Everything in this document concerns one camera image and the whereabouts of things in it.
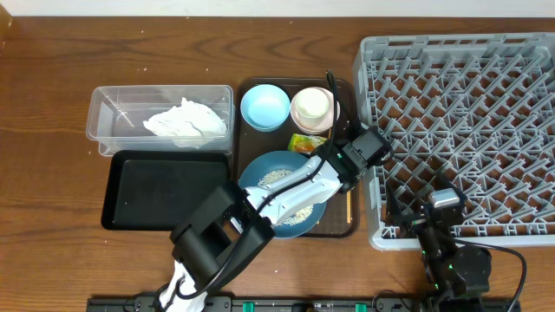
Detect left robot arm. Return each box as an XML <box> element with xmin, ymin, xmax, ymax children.
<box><xmin>154</xmin><ymin>129</ymin><xmax>394</xmax><ymax>311</ymax></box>

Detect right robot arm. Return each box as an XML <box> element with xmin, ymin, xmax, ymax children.
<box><xmin>386</xmin><ymin>172</ymin><xmax>492</xmax><ymax>311</ymax></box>

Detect dark brown serving tray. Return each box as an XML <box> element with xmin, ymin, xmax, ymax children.
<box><xmin>232</xmin><ymin>77</ymin><xmax>360</xmax><ymax>238</ymax></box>

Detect black waste tray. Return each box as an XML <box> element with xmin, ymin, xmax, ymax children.
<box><xmin>101</xmin><ymin>150</ymin><xmax>230</xmax><ymax>231</ymax></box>

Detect yellow green snack wrapper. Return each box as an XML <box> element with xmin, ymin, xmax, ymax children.
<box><xmin>287</xmin><ymin>133</ymin><xmax>328</xmax><ymax>154</ymax></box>

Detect light blue bowl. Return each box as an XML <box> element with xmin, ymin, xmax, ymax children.
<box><xmin>240</xmin><ymin>84</ymin><xmax>291</xmax><ymax>132</ymax></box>

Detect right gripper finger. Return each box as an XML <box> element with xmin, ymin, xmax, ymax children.
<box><xmin>436</xmin><ymin>171</ymin><xmax>467</xmax><ymax>204</ymax></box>
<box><xmin>386</xmin><ymin>185</ymin><xmax>404</xmax><ymax>225</ymax></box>

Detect right wooden chopstick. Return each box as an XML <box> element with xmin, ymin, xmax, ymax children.
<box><xmin>345</xmin><ymin>191</ymin><xmax>352</xmax><ymax>224</ymax></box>

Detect white rice leftovers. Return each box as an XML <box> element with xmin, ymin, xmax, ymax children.
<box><xmin>258</xmin><ymin>169</ymin><xmax>313</xmax><ymax>226</ymax></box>

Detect white napkin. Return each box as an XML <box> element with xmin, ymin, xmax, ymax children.
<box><xmin>143</xmin><ymin>97</ymin><xmax>227</xmax><ymax>149</ymax></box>

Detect pink bowl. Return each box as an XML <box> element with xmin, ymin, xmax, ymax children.
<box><xmin>291</xmin><ymin>87</ymin><xmax>333</xmax><ymax>134</ymax></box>

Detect cream white cup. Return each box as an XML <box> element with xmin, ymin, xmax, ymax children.
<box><xmin>295</xmin><ymin>88</ymin><xmax>329</xmax><ymax>128</ymax></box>

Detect dark blue plate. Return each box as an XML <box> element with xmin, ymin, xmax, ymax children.
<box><xmin>238</xmin><ymin>151</ymin><xmax>327</xmax><ymax>238</ymax></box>

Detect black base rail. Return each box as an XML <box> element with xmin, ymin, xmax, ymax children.
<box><xmin>85</xmin><ymin>295</ymin><xmax>523</xmax><ymax>312</ymax></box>

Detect clear plastic waste bin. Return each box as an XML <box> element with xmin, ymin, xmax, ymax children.
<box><xmin>87</xmin><ymin>85</ymin><xmax>235</xmax><ymax>157</ymax></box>

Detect grey dishwasher rack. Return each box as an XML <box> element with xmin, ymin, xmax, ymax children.
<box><xmin>353</xmin><ymin>33</ymin><xmax>554</xmax><ymax>250</ymax></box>

